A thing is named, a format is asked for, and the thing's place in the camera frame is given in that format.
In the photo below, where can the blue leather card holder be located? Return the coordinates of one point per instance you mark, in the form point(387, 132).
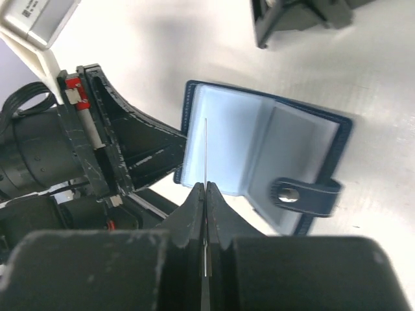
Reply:
point(278, 153)

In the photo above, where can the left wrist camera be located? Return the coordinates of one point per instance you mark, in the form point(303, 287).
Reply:
point(38, 22)

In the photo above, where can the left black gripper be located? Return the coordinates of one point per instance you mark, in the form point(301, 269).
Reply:
point(72, 166)

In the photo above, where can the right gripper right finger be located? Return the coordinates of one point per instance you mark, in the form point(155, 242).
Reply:
point(252, 271)

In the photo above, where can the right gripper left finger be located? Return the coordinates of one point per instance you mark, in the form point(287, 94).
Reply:
point(153, 269)

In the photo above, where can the black plastic card rack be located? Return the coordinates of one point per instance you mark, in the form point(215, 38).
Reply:
point(270, 17)

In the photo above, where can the gold credit card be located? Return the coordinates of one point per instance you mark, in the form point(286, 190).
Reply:
point(205, 190)

